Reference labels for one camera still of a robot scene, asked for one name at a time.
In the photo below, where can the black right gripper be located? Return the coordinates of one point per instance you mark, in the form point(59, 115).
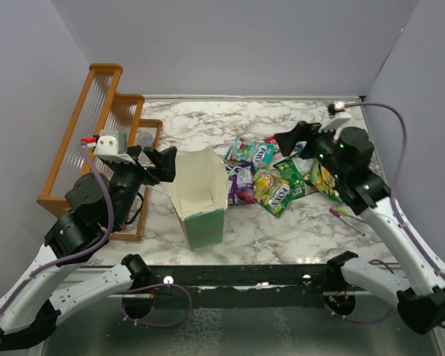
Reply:
point(287, 140)

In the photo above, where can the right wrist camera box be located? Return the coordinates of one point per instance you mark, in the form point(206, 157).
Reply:
point(339, 115)

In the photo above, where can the green spring tea packet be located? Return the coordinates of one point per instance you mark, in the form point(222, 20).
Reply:
point(296, 172)

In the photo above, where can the teal barley mint packet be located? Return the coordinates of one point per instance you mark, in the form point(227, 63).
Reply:
point(258, 153)

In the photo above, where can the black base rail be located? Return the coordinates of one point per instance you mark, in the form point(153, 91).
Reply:
point(183, 288)

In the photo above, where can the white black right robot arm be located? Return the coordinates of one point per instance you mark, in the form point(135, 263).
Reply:
point(418, 295)

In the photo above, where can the green illustrated paper bag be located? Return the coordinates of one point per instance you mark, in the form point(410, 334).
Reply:
point(199, 195)

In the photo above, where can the green mango apple tea packet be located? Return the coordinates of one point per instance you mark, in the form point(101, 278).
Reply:
point(272, 192)

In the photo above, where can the wooden acrylic display rack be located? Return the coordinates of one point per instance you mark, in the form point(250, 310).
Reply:
point(100, 175)

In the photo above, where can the clear plastic cup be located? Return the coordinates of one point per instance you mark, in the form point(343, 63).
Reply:
point(145, 138)

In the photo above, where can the dark purple snack packet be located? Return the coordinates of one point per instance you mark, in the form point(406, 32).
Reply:
point(240, 185)

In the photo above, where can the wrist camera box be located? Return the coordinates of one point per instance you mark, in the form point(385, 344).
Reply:
point(109, 145)
point(339, 115)

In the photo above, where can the yellow green snack packet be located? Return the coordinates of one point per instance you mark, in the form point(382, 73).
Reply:
point(321, 180)

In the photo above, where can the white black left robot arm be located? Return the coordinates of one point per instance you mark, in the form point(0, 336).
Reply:
point(33, 308)

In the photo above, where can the green capped marker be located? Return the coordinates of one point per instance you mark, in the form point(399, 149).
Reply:
point(347, 214)

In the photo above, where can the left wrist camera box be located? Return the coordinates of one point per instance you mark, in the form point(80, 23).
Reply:
point(109, 145)

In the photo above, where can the blue snack packet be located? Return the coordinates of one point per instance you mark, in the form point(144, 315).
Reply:
point(299, 147)

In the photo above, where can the red snack packet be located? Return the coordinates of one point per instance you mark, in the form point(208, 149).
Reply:
point(272, 141)

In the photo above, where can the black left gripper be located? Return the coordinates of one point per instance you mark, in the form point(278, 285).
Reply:
point(165, 161)

